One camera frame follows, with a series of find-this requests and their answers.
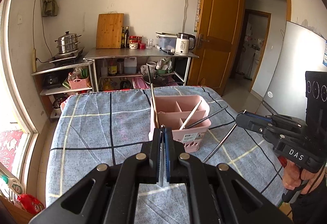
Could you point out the light wooden chopstick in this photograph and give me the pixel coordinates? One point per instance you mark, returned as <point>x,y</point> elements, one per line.
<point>155,113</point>
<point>190,115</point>

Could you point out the small wooden side shelf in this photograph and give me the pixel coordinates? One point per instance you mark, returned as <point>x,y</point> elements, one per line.
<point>52,83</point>

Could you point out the blue plaid tablecloth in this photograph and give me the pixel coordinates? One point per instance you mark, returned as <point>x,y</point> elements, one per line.
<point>108,127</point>

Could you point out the white refrigerator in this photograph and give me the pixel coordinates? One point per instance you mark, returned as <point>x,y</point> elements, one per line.
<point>302,50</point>

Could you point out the pink lidded storage box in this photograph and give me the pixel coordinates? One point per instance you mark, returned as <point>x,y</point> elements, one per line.
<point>139,83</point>

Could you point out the red lidded jar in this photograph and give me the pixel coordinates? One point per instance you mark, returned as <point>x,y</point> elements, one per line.
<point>133,42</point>

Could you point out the bamboo cutting board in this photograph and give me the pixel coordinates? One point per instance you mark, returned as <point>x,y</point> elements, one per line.
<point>109,30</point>

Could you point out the clear plastic container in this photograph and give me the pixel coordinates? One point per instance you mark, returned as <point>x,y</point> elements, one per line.
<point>166,41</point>

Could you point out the pink woven basket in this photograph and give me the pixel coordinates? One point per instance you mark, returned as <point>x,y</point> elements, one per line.
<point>76,83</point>

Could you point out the dark soy sauce bottle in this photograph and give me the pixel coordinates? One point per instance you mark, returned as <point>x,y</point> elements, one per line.
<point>126,37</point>

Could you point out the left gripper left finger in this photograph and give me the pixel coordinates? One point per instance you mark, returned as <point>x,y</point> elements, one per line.
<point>107,194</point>

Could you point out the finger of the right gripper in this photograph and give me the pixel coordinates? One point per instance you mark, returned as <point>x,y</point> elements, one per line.
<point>252,117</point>
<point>261,128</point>

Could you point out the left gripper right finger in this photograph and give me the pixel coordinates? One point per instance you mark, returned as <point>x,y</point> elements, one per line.
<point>216,194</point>

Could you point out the black induction cooker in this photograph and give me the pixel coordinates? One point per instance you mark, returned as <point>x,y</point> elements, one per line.
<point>69,56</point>

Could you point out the plain black chopstick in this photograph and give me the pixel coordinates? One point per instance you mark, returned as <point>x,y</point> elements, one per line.
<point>149,77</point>
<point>205,118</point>

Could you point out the brown wooden door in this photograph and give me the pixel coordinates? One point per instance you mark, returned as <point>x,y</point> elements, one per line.
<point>218,36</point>

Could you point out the person's right hand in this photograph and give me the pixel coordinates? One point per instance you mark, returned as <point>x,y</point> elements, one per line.
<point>292,178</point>

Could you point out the black frying pan with lid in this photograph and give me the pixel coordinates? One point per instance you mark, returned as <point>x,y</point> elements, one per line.
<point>157,80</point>

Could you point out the stainless steel steamer pot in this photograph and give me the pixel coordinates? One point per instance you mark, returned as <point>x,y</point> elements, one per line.
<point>68,42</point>

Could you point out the pink plastic utensil basket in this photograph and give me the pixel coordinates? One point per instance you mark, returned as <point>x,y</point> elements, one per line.
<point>172,112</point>

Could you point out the white electric kettle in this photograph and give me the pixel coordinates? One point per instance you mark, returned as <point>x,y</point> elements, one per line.
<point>184,43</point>

